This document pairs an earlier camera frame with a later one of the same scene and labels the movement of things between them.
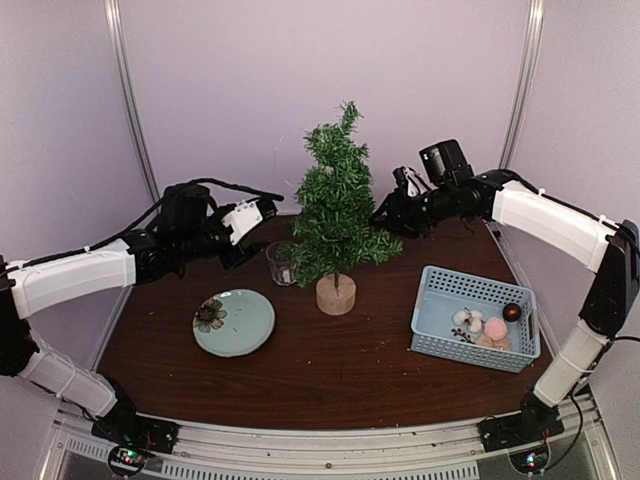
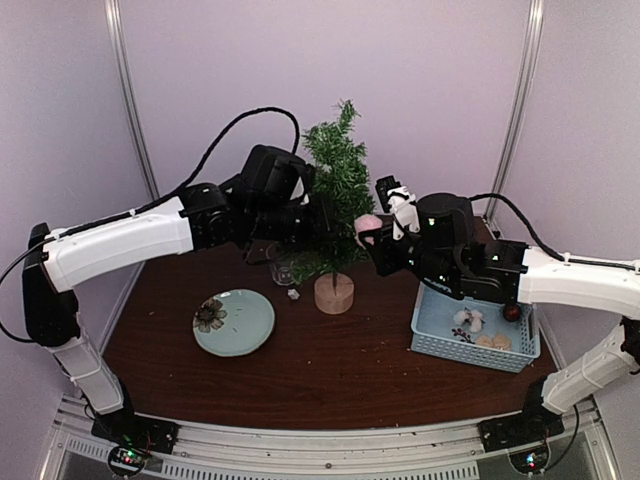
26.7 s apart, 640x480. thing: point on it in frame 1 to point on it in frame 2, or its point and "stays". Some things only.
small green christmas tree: (336, 236) stays
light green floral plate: (233, 323) stays
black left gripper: (241, 255) to (321, 231)
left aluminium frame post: (144, 143) stays
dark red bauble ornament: (511, 312) stays
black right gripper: (399, 217) to (380, 251)
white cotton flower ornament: (472, 318) stays
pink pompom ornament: (496, 329) to (363, 223)
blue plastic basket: (443, 291) stays
